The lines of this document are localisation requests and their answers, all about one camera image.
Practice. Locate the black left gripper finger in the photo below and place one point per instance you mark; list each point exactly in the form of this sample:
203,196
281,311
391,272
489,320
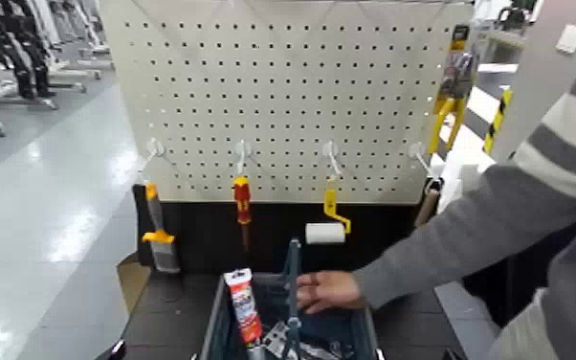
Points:
118,350

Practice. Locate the brown cardboard flap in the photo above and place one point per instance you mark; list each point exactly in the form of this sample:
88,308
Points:
131,281

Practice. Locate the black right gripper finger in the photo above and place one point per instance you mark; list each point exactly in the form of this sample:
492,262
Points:
451,355
379,354

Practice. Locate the white card package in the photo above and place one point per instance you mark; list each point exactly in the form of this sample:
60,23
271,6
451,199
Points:
277,339

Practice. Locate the black kettle shaped device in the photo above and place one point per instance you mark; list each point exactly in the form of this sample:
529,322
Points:
513,17

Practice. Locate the grey scraper yellow guard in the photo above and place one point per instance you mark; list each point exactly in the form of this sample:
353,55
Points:
163,254

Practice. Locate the person's bare hand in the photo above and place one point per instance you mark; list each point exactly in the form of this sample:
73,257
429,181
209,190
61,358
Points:
330,290

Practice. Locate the red white glue tube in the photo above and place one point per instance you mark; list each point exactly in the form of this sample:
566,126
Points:
245,306

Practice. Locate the white wall switch plate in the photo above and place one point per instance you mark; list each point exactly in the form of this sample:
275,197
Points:
571,38

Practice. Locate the dark navy table cloth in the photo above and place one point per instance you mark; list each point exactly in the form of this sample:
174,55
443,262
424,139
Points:
519,281

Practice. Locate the clear plastic packaged tool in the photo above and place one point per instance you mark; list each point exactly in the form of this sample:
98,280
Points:
325,351

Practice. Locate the white pegboard hook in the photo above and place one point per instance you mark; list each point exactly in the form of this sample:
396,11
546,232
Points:
329,150
242,149
417,150
154,147

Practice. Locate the yellow pliers in package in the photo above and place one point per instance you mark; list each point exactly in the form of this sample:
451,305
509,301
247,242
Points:
449,108

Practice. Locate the blue plastic basket crate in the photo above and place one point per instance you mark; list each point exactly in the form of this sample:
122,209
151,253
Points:
333,329

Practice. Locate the yellow paint roller white sleeve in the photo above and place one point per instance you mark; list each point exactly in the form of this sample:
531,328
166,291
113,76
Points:
324,233

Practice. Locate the red yellow screwdriver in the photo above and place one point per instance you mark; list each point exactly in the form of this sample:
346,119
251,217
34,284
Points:
242,201

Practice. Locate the white pegboard panel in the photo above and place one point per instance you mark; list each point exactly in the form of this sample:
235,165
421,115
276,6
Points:
288,100

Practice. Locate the person's forearm grey sleeve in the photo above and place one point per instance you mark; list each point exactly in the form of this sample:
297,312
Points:
494,211

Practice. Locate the yellow black striped post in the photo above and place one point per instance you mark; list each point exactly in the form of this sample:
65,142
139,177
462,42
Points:
497,120

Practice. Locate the black humanoid robot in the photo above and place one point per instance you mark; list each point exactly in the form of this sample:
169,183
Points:
17,45

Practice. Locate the white foam blocks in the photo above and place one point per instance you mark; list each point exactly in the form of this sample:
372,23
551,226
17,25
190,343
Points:
461,161

